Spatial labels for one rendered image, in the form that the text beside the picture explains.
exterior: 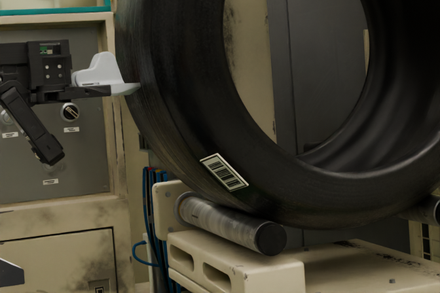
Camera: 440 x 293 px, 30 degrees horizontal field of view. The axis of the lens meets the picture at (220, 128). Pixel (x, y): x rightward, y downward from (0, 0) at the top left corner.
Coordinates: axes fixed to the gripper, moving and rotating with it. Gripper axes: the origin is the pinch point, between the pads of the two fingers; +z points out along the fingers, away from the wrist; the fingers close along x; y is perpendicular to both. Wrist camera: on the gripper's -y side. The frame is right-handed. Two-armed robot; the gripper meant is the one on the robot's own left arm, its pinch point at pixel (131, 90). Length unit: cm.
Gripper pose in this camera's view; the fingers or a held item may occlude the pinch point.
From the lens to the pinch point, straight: 112.4
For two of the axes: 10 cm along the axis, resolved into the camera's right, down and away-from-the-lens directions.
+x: -3.4, -0.2, 9.4
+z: 9.4, -0.8, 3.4
